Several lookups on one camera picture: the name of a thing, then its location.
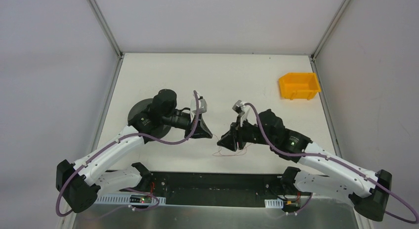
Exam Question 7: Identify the thin red wire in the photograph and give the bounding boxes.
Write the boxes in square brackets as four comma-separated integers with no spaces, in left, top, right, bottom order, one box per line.
[211,136,254,157]

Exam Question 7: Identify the black cable spool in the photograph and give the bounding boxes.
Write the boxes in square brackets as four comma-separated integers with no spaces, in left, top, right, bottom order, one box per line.
[127,98,177,139]

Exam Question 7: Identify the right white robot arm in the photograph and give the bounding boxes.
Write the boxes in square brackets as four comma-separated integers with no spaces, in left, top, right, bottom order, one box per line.
[217,109,392,222]

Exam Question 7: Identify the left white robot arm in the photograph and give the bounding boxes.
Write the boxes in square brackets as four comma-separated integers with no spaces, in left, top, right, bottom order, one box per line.
[55,89,212,217]

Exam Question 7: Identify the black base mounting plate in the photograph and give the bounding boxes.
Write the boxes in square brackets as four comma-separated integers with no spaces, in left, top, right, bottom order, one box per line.
[133,171,298,208]

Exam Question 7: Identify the orange plastic bin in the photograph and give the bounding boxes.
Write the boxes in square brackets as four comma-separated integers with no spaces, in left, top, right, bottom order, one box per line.
[278,72,322,100]

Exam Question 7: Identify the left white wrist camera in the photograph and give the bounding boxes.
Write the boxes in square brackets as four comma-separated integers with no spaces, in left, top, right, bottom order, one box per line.
[190,95,208,119]

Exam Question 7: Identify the aluminium frame rail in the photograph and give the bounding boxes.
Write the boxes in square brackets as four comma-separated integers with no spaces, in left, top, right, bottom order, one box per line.
[69,171,365,199]

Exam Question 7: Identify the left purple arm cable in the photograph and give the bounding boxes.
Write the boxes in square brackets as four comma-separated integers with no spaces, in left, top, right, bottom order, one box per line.
[55,90,201,218]

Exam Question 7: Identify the right white cable duct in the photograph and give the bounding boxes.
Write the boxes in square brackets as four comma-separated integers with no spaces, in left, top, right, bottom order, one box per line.
[264,198,284,209]

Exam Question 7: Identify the white cable duct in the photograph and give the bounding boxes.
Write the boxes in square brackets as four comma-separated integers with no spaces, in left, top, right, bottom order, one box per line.
[264,198,284,209]
[94,193,166,206]

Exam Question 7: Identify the left white cable duct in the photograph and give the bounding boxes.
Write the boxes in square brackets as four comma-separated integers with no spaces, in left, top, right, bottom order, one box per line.
[94,193,166,206]

